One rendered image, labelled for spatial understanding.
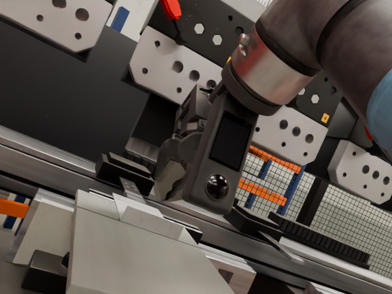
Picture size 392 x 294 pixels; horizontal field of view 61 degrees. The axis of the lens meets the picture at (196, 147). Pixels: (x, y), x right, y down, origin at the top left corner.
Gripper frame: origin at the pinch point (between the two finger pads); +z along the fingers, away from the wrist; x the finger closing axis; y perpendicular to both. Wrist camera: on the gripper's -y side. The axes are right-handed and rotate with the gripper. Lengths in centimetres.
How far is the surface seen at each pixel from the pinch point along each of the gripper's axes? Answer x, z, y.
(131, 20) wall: 1, 185, 430
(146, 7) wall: -11, 166, 449
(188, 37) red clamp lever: 5.8, -15.0, 14.6
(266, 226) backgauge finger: -37.2, 20.0, 19.8
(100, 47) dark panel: 16, 21, 61
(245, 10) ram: -1.4, -19.3, 23.9
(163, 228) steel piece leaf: -1.6, 2.9, -2.4
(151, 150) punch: 1.9, 2.7, 10.7
